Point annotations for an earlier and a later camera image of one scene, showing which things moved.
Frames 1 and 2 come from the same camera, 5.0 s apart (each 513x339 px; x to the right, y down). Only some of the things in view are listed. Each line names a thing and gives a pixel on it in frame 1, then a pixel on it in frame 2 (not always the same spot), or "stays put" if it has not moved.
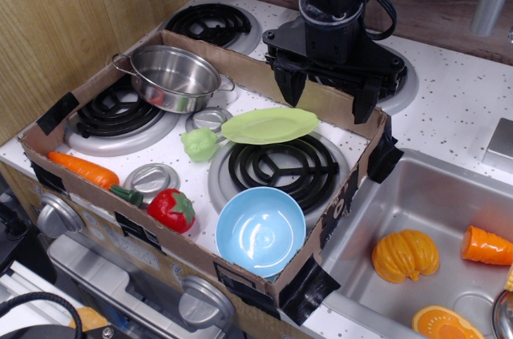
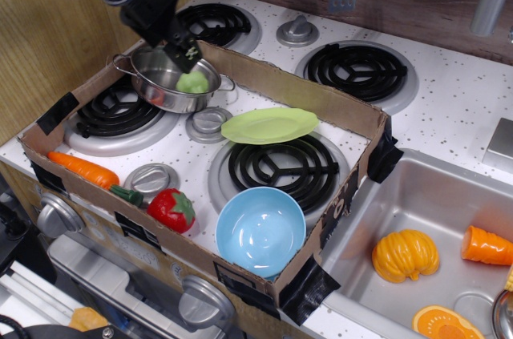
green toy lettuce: x=199 y=143 to x=192 y=82
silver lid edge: x=502 y=316 stays put
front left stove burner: x=115 y=123 stays put
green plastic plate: x=269 y=126 stays put
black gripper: x=336 y=48 to x=153 y=18
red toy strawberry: x=174 y=209 stays put
